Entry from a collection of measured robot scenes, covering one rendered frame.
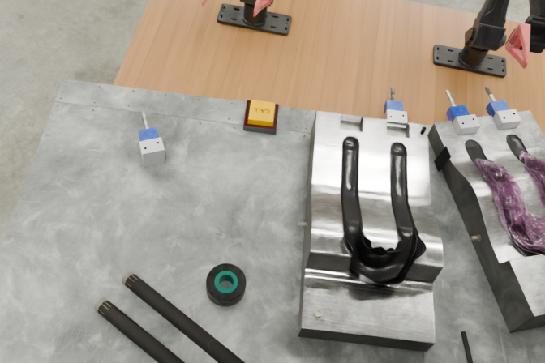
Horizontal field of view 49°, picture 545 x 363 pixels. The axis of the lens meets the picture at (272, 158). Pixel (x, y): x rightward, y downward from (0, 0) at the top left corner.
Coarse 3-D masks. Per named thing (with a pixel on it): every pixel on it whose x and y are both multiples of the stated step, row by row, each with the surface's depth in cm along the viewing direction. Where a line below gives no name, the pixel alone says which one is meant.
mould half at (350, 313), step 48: (336, 144) 133; (384, 144) 134; (336, 192) 127; (384, 192) 128; (336, 240) 115; (384, 240) 116; (432, 240) 117; (336, 288) 118; (384, 288) 119; (336, 336) 116; (384, 336) 113; (432, 336) 114
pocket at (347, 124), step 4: (344, 120) 139; (348, 120) 139; (352, 120) 139; (356, 120) 139; (360, 120) 139; (340, 124) 139; (344, 124) 139; (348, 124) 139; (352, 124) 140; (356, 124) 139; (360, 124) 139; (340, 128) 139; (344, 128) 139; (348, 128) 139; (352, 128) 139; (356, 128) 139; (360, 128) 139
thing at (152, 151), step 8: (144, 112) 140; (144, 120) 139; (144, 128) 138; (152, 128) 137; (144, 136) 135; (152, 136) 135; (144, 144) 132; (152, 144) 133; (160, 144) 133; (144, 152) 131; (152, 152) 132; (160, 152) 133; (144, 160) 133; (152, 160) 134; (160, 160) 135
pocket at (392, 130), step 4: (388, 124) 139; (392, 124) 139; (408, 124) 138; (388, 128) 140; (392, 128) 140; (396, 128) 139; (400, 128) 139; (404, 128) 139; (408, 128) 138; (388, 132) 139; (392, 132) 139; (396, 132) 139; (400, 132) 140; (404, 132) 140; (408, 132) 137; (400, 136) 139; (404, 136) 139; (408, 136) 137
